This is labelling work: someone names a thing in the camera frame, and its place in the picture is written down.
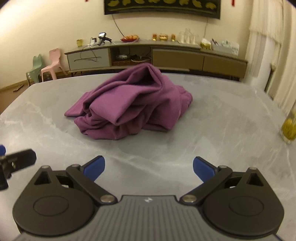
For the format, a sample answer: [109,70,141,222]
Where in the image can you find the dark wall hanging gold pattern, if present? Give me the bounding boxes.
[104,0,221,19]

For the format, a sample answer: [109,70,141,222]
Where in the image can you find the pink plastic chair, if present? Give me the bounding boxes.
[41,48,67,82]

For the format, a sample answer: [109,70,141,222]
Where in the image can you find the clear glass cup set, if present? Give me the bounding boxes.
[178,28,200,44]

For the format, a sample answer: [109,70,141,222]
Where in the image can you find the white storage basket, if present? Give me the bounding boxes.
[211,39,240,55]

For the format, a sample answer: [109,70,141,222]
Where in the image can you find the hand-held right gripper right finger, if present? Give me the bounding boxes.
[180,156,264,206]

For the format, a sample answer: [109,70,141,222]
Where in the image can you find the black cable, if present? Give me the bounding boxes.
[74,46,99,62]

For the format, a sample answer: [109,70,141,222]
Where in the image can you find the black camera device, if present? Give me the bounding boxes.
[97,32,112,45]

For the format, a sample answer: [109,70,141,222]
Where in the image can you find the glass vase with yellow contents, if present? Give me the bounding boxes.
[280,111,296,145]

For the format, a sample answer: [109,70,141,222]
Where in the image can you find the green plastic chair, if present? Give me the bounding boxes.
[26,54,43,86]

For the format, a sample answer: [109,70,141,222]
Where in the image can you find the long grey tv cabinet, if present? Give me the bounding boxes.
[64,41,248,81]

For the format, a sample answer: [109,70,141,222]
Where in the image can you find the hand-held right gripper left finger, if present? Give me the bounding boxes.
[34,156,117,206]

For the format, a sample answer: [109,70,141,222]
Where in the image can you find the purple pants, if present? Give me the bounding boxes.
[64,62,193,141]

